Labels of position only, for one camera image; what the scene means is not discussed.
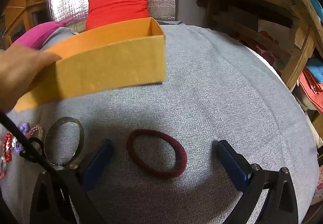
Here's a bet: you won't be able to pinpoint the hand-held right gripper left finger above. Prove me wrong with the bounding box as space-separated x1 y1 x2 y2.
30 139 114 224

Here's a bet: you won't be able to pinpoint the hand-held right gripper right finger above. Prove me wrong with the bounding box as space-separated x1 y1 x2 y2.
216 140 299 224

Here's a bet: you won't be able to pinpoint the silver metal bangle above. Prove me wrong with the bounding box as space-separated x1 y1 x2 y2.
44 117 85 167

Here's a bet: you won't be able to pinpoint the dark red hair tie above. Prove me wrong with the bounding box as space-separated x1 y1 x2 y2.
126 129 187 178

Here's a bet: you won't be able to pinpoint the pink crystal bead bracelet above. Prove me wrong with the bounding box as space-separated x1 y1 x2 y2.
26 124 49 139

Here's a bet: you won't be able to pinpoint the purple bead bracelet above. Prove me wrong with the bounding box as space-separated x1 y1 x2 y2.
15 122 31 152

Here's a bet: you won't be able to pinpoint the orange cardboard box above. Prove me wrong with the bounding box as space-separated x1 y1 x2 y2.
15 18 167 113

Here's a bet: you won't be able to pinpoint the person's left hand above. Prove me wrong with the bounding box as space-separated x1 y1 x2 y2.
0 44 62 111

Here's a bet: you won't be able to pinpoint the pink bags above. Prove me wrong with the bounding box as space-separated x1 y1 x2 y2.
298 67 323 115

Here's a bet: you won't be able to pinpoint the red flower print poster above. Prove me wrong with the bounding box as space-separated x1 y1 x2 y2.
256 20 296 69

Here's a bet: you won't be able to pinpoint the magenta cushion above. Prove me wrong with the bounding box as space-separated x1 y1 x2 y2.
11 22 66 49

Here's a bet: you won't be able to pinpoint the red cushion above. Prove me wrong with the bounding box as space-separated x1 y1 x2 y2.
85 0 150 31

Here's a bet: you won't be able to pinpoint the orange wooden cabinet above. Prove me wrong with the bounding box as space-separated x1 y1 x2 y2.
1 0 76 46

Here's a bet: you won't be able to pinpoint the red bead bracelet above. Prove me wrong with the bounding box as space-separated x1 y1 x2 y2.
1 133 15 163

